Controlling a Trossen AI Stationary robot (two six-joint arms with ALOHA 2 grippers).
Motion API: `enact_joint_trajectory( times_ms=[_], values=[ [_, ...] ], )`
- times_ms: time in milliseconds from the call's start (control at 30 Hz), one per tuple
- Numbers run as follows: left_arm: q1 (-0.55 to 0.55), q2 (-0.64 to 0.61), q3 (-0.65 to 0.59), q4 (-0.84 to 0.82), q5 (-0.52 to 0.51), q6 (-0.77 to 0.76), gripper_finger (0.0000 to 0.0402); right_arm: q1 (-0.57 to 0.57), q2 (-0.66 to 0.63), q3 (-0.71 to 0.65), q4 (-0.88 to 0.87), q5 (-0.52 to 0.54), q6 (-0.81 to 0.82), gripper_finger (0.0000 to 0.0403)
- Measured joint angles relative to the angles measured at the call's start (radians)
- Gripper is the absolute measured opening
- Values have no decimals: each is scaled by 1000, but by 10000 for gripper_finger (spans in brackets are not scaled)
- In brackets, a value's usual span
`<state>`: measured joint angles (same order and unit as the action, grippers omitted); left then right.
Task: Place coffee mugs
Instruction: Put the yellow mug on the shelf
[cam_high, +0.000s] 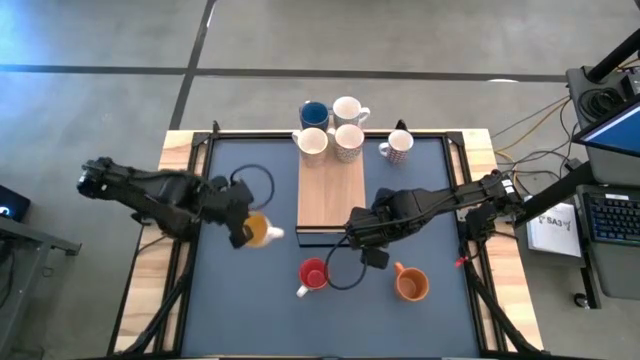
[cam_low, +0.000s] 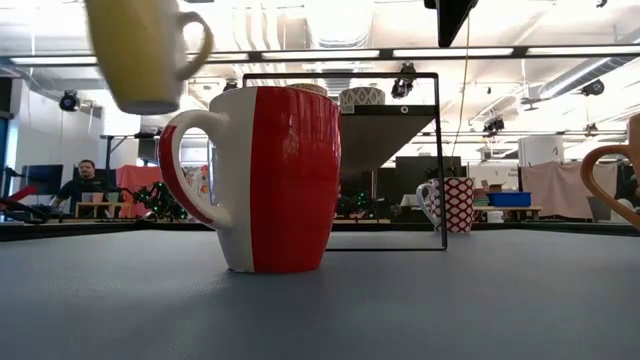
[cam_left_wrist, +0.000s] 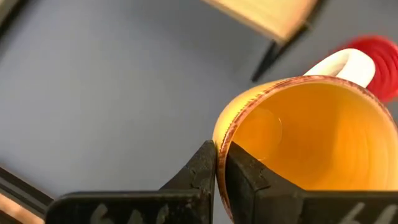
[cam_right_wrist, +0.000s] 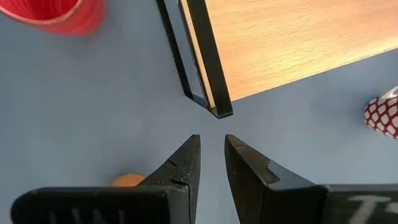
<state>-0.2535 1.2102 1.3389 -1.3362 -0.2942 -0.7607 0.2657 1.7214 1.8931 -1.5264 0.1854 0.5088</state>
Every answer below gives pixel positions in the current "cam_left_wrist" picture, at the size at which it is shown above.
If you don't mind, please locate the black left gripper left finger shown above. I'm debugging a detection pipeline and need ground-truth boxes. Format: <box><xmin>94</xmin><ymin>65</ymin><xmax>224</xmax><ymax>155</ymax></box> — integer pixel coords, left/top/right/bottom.
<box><xmin>45</xmin><ymin>139</ymin><xmax>217</xmax><ymax>224</ymax></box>

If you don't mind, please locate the grey blue table mat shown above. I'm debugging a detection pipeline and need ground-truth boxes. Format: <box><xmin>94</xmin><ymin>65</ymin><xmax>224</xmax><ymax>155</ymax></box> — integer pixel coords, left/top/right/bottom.
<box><xmin>0</xmin><ymin>0</ymin><xmax>398</xmax><ymax>224</ymax></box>

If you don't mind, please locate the wooden shelf with black legs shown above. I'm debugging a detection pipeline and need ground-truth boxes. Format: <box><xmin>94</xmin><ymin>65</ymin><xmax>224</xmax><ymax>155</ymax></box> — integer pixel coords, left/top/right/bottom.
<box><xmin>201</xmin><ymin>0</ymin><xmax>321</xmax><ymax>83</ymax></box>

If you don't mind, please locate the red ribbed mug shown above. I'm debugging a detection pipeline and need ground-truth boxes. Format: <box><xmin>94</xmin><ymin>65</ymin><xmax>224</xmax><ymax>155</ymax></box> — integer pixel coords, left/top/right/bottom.
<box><xmin>335</xmin><ymin>34</ymin><xmax>398</xmax><ymax>103</ymax></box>

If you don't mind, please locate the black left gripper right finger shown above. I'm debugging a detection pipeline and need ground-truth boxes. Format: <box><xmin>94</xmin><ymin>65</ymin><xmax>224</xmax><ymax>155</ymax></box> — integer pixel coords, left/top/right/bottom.
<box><xmin>224</xmin><ymin>141</ymin><xmax>398</xmax><ymax>224</ymax></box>

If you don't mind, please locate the yellow mug white handle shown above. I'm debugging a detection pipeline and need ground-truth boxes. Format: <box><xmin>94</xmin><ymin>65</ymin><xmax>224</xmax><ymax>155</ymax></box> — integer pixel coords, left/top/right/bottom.
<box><xmin>212</xmin><ymin>48</ymin><xmax>398</xmax><ymax>222</ymax></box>

